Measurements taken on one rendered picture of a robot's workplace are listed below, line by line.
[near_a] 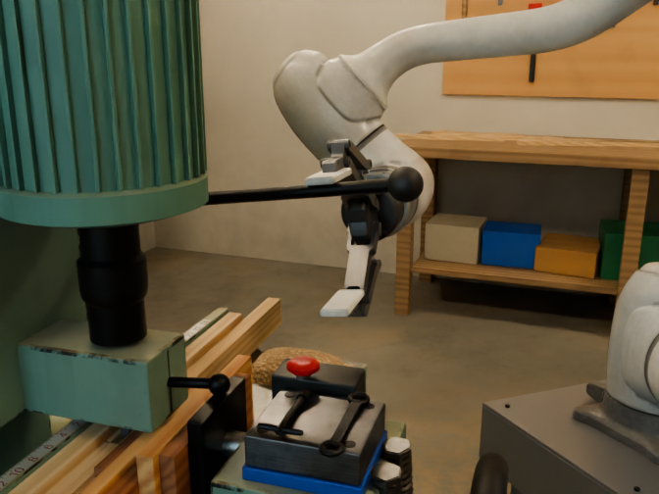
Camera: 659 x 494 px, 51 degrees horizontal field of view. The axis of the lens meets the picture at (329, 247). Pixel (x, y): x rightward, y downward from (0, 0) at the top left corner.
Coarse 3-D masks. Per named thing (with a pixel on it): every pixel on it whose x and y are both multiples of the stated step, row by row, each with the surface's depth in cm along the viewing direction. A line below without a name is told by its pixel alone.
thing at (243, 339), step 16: (272, 304) 100; (256, 320) 94; (272, 320) 99; (224, 336) 89; (240, 336) 89; (256, 336) 94; (208, 352) 84; (224, 352) 84; (240, 352) 89; (192, 368) 80; (208, 368) 81; (224, 368) 85; (80, 464) 62; (96, 464) 62; (64, 480) 59; (80, 480) 59
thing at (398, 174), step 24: (408, 168) 66; (216, 192) 73; (240, 192) 72; (264, 192) 71; (288, 192) 70; (312, 192) 69; (336, 192) 68; (360, 192) 68; (384, 192) 67; (408, 192) 65
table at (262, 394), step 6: (252, 354) 93; (258, 354) 93; (252, 360) 91; (354, 366) 90; (360, 366) 90; (366, 366) 90; (366, 372) 90; (366, 378) 90; (252, 384) 85; (258, 384) 85; (366, 384) 91; (258, 390) 83; (264, 390) 83; (270, 390) 83; (366, 390) 91; (258, 396) 82; (264, 396) 82; (270, 396) 82; (258, 402) 80; (264, 402) 80; (270, 402) 80; (258, 408) 79; (264, 408) 79; (258, 414) 78; (252, 420) 76
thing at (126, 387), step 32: (64, 320) 69; (32, 352) 63; (64, 352) 62; (96, 352) 62; (128, 352) 62; (160, 352) 62; (32, 384) 64; (64, 384) 63; (96, 384) 62; (128, 384) 61; (160, 384) 62; (64, 416) 64; (96, 416) 63; (128, 416) 62; (160, 416) 63
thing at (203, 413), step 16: (240, 384) 65; (208, 400) 62; (224, 400) 62; (240, 400) 65; (192, 416) 59; (208, 416) 59; (224, 416) 62; (240, 416) 65; (192, 432) 58; (208, 432) 59; (224, 432) 62; (240, 432) 62; (192, 448) 59; (208, 448) 59; (224, 448) 62; (192, 464) 59; (208, 464) 59; (224, 464) 63; (192, 480) 60; (208, 480) 60
